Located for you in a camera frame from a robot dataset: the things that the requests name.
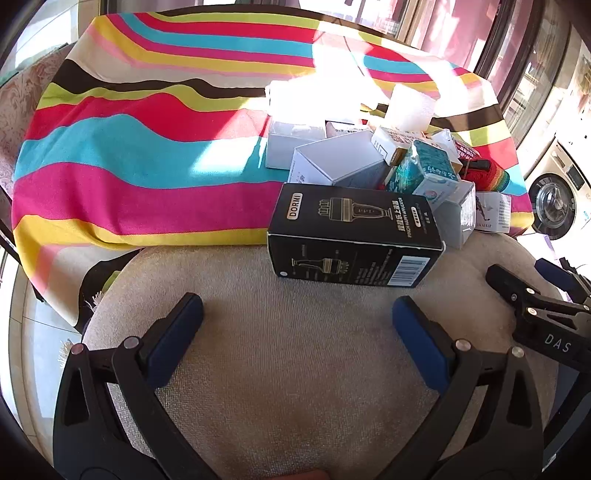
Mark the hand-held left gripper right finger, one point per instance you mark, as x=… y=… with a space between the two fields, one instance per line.
x=418 y=344

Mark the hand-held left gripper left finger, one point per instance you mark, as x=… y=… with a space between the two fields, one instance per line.
x=178 y=341

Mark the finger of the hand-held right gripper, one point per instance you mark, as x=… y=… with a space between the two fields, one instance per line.
x=556 y=274
x=503 y=281

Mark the black product box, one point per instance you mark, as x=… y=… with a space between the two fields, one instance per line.
x=351 y=230

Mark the red tissue packet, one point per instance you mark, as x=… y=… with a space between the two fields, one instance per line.
x=465 y=150

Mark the white printed small box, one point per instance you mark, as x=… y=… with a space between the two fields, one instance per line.
x=494 y=212

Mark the grey translucent box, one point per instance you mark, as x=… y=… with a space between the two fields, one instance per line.
x=457 y=217

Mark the washing machine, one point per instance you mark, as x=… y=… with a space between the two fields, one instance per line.
x=558 y=194

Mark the teal tissue packet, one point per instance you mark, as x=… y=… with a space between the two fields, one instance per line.
x=425 y=168

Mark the white paper packet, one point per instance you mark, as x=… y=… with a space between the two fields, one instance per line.
x=444 y=138

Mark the white orange packet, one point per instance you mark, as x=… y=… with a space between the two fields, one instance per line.
x=392 y=143

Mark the white foam block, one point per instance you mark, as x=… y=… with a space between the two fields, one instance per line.
x=411 y=108

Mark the white grey carton box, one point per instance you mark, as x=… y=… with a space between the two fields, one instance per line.
x=337 y=157

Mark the colourful striped tablecloth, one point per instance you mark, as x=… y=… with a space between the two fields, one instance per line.
x=138 y=138

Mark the small white red box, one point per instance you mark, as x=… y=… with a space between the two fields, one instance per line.
x=344 y=127

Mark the pink curtain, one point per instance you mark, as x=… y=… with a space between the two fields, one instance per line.
x=452 y=23

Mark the bright white box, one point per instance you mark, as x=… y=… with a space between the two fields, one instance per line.
x=300 y=101

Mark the floral patterned chair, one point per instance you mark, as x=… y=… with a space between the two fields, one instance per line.
x=18 y=115

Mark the dark sliding door frame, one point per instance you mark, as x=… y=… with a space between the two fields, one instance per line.
x=496 y=41

